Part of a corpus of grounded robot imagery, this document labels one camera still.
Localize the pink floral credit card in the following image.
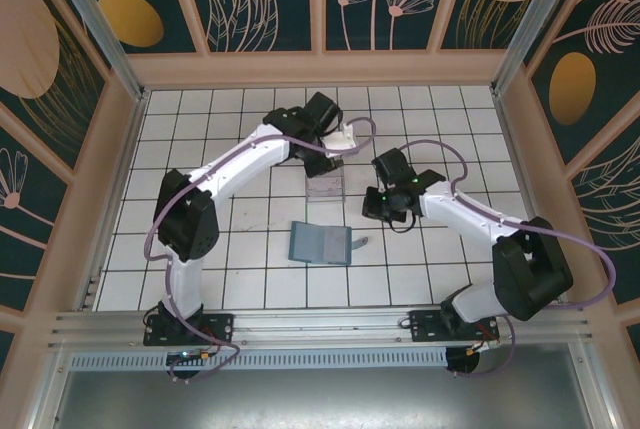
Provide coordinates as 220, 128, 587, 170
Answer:
306, 176, 346, 199

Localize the pale pink credit card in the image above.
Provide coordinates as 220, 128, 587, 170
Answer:
324, 230, 350, 261

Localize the blue leather card holder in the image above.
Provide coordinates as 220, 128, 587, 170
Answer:
288, 221, 371, 266

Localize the clear plastic box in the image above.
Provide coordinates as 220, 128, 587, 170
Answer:
303, 168, 348, 205

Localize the grey sheet metal panel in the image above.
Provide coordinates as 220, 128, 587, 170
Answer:
29, 342, 616, 429

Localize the thin black cable loop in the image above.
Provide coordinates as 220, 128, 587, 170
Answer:
387, 211, 425, 235

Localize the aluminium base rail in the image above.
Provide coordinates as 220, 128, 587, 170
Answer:
49, 302, 601, 350

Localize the grey slotted cable duct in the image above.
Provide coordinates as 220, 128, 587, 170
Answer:
69, 347, 449, 371

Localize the aluminium frame post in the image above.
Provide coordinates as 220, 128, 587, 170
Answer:
491, 0, 592, 98
41, 0, 147, 103

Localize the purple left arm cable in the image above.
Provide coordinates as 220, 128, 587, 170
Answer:
143, 117, 377, 384

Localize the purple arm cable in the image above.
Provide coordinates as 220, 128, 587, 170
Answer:
143, 117, 377, 384
399, 139, 617, 379

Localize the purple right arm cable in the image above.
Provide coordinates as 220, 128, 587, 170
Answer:
399, 139, 617, 379

